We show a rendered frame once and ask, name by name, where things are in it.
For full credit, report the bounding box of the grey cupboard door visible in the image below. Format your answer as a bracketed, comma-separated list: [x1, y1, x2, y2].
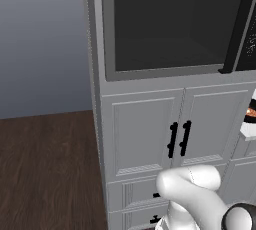
[171, 81, 256, 169]
[100, 88, 186, 183]

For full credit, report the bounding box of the black cupboard door handle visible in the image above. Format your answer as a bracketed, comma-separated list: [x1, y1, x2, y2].
[178, 119, 193, 157]
[166, 121, 179, 159]

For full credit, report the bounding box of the black microwave door handle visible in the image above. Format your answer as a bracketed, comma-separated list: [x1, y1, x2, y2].
[217, 0, 256, 75]

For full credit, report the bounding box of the tall grey cabinet unit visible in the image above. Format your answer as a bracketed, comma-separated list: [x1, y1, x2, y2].
[81, 0, 256, 230]

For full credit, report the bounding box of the white and black bowl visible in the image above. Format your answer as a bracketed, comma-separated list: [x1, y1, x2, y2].
[240, 88, 256, 138]

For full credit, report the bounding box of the grey built-in microwave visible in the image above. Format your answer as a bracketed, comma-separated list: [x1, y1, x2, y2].
[99, 0, 256, 83]

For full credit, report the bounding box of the grey drawer front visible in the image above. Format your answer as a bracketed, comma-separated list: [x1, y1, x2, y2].
[106, 173, 174, 212]
[107, 203, 171, 230]

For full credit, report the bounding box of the grey base cabinet run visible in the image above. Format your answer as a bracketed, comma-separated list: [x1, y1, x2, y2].
[217, 139, 256, 208]

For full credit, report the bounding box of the microwave door with dark window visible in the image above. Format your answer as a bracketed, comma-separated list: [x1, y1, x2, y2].
[100, 0, 248, 83]

